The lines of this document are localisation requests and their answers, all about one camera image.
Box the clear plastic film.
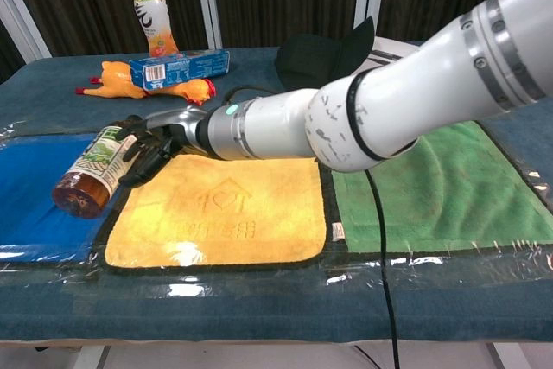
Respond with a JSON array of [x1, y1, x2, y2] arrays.
[[0, 120, 553, 303]]

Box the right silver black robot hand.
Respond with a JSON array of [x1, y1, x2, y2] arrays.
[[117, 105, 208, 189]]

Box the brown tea bottle white label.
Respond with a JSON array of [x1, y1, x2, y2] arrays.
[[51, 124, 139, 219]]

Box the yellow towel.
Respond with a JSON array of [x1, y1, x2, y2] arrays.
[[92, 153, 330, 275]]

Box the black cap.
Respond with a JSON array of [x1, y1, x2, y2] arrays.
[[276, 16, 376, 92]]

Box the white striped object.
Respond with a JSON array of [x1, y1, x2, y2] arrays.
[[365, 35, 418, 71]]

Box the blue towel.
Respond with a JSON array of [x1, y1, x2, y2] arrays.
[[0, 132, 127, 264]]

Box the blue cardboard box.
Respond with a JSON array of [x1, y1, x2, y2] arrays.
[[129, 49, 232, 92]]

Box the orange drink bottle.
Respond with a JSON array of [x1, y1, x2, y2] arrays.
[[132, 0, 181, 58]]

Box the dark blue table cover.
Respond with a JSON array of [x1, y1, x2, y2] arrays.
[[0, 35, 553, 347]]

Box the green towel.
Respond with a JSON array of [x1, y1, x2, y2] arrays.
[[329, 121, 553, 255]]

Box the yellow rubber chicken toy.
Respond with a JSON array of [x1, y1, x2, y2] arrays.
[[74, 60, 218, 107]]

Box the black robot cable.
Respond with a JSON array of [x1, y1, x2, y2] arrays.
[[213, 68, 402, 369]]

